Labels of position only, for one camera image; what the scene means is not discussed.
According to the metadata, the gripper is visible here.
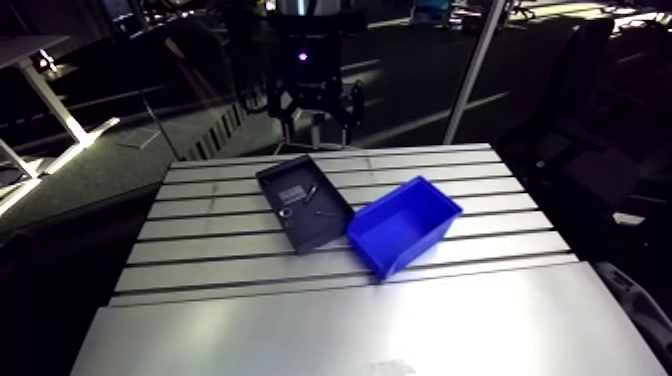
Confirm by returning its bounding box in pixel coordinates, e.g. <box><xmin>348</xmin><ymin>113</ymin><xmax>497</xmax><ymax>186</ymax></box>
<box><xmin>266</xmin><ymin>10</ymin><xmax>367</xmax><ymax>149</ymax></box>

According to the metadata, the black tray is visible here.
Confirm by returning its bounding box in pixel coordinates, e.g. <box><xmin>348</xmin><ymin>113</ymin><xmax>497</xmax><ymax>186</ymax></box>
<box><xmin>255</xmin><ymin>154</ymin><xmax>356</xmax><ymax>256</ymax></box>

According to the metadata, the blue bin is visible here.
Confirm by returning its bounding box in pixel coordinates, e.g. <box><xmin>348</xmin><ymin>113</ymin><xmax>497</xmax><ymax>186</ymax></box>
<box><xmin>346</xmin><ymin>175</ymin><xmax>464</xmax><ymax>283</ymax></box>

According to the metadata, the desk with pale legs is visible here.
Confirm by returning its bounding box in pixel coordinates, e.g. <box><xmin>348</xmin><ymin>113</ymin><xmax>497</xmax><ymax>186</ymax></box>
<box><xmin>0</xmin><ymin>33</ymin><xmax>122</xmax><ymax>216</ymax></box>

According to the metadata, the dark office chair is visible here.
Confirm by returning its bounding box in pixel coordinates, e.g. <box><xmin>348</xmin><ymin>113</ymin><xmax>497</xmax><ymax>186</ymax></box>
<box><xmin>495</xmin><ymin>15</ymin><xmax>672</xmax><ymax>240</ymax></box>

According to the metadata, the pale holed strip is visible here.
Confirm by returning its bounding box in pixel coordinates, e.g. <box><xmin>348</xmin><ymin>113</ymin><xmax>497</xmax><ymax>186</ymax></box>
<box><xmin>593</xmin><ymin>260</ymin><xmax>672</xmax><ymax>361</ymax></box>

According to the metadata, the pale slanted post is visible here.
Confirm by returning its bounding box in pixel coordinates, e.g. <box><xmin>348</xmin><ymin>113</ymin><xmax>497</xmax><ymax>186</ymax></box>
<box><xmin>442</xmin><ymin>0</ymin><xmax>508</xmax><ymax>146</ymax></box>

